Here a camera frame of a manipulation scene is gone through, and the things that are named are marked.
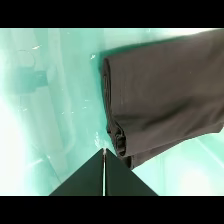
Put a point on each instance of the black shirt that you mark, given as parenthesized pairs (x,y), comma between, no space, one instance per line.
(166,93)

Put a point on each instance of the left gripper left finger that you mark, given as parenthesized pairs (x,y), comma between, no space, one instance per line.
(86,180)

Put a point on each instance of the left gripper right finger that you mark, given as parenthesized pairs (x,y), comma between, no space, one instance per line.
(123,180)

